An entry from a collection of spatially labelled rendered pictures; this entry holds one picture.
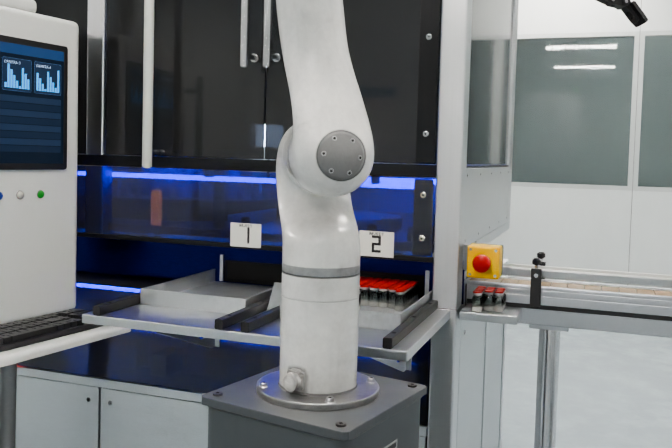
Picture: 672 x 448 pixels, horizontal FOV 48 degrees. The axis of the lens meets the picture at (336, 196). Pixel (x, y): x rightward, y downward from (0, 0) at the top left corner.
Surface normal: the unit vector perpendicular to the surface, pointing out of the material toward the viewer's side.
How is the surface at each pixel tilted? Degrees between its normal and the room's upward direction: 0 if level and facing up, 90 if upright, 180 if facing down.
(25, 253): 90
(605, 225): 90
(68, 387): 90
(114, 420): 90
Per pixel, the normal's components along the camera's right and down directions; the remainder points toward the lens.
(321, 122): -0.01, -0.37
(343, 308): 0.62, 0.06
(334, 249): 0.39, -0.10
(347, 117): 0.33, -0.41
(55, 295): 0.89, 0.05
